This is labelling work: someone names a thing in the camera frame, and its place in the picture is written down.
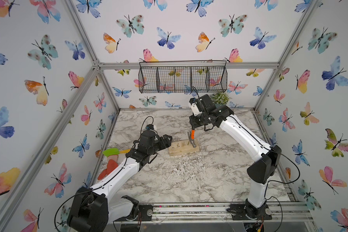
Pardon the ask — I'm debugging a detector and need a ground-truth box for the orange handled claw hammer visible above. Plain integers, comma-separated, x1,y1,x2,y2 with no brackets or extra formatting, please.
188,130,197,148

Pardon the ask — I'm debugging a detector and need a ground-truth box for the wooden board with holes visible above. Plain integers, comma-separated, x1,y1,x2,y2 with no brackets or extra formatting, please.
168,139,200,156

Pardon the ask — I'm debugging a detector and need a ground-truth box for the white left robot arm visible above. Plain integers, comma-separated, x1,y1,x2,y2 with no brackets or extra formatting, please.
67,130,173,232

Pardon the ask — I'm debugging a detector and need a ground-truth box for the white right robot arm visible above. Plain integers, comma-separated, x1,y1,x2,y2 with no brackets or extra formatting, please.
188,94,281,219

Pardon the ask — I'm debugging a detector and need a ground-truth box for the blue pot green plant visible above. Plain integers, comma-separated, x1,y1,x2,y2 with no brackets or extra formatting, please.
210,92,230,105

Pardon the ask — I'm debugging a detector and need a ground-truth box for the red silicone glove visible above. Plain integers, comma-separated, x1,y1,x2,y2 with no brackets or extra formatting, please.
97,159,119,181

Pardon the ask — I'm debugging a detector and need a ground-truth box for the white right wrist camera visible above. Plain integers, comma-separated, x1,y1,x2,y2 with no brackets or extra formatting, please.
189,98,202,117

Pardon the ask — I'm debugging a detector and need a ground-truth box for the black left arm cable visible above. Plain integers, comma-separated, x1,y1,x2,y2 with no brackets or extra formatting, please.
54,115,155,230

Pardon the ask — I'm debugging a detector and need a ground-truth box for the green spatula yellow handle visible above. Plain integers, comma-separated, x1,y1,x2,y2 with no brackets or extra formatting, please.
102,148,130,157

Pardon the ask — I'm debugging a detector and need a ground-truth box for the black wire wall basket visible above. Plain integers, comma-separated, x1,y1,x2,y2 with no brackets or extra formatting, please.
134,61,228,94

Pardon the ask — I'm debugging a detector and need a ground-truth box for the aluminium front rail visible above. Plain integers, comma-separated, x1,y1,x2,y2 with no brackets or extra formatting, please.
115,202,314,224

